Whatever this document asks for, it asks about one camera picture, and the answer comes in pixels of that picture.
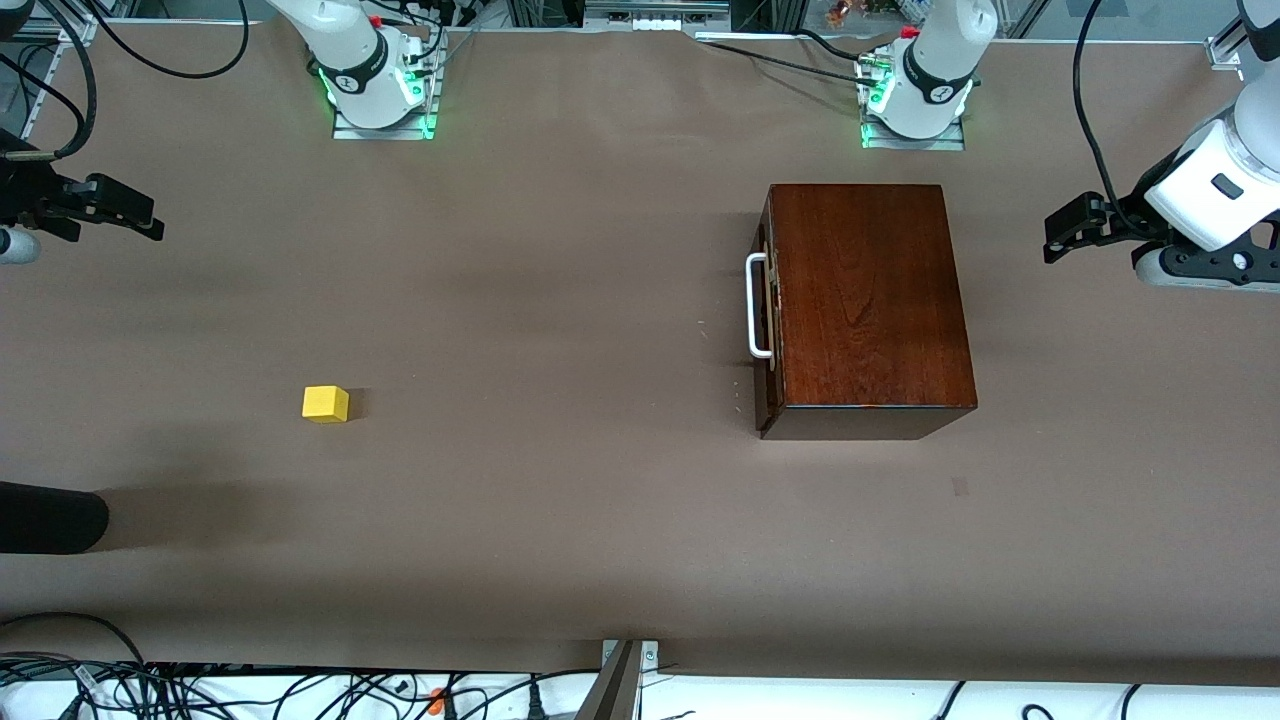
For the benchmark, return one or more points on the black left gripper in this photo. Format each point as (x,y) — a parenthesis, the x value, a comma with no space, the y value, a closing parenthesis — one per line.
(1126,219)

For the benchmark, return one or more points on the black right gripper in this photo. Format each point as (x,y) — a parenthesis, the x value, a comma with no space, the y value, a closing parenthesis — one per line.
(28,193)

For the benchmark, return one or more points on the yellow wooden block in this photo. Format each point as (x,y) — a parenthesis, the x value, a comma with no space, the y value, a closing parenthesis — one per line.
(325,404)

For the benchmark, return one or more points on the light wood drawer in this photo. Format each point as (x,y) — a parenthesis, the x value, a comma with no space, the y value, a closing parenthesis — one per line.
(768,395)

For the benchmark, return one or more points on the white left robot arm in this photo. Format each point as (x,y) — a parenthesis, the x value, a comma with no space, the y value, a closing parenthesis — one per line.
(940,70)

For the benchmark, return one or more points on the dark brown wooden cabinet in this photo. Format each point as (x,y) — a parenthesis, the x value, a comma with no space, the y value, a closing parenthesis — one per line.
(870,320)

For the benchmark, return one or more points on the black cylinder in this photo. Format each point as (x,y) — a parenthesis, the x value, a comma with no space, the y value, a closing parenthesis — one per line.
(50,518)

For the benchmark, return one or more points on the white power strip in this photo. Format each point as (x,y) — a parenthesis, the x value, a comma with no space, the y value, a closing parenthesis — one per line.
(658,22)

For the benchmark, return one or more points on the orange connector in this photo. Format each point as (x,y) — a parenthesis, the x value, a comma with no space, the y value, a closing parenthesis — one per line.
(437,702)

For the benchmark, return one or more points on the aluminium arm base plate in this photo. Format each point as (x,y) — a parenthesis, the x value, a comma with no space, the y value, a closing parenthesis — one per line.
(915,144)
(385,133)

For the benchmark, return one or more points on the aluminium frame profile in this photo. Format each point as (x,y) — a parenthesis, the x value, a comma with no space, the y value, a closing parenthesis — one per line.
(1225,50)

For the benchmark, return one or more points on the metal bracket with grey post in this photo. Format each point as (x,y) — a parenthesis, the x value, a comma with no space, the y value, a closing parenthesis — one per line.
(620,690)

